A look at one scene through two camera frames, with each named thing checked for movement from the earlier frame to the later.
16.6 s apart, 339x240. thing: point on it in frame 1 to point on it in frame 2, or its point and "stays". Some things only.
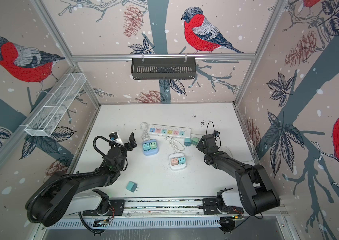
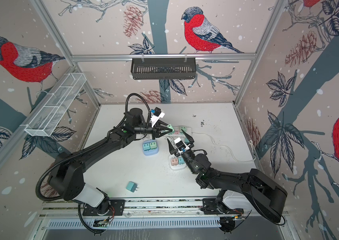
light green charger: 194,140 to 184,129
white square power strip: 177,161 stays
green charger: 153,145 stays
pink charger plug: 174,161 stays
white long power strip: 169,131 stays
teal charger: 146,147 stays
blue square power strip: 150,147 stays
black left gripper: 132,143 to 156,129
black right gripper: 201,143 to 190,138
